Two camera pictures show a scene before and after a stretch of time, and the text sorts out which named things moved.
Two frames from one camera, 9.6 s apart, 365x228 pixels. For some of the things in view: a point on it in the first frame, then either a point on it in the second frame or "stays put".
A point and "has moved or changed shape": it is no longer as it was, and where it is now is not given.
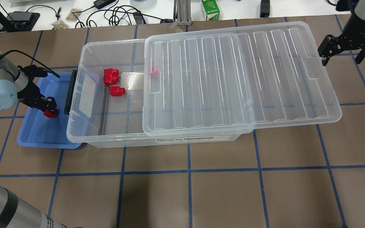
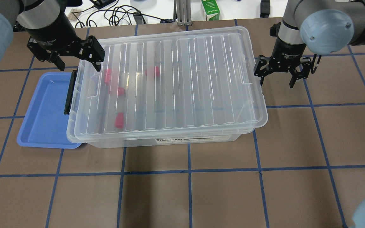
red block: (49, 114) → (119, 120)
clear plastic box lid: (213, 84) has moved or changed shape
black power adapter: (99, 4) stays put
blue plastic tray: (37, 130) stays put
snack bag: (73, 16) stays put
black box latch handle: (70, 92) stays put
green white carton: (211, 9) stays put
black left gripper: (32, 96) → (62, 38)
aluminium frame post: (182, 12) stays put
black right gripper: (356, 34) → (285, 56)
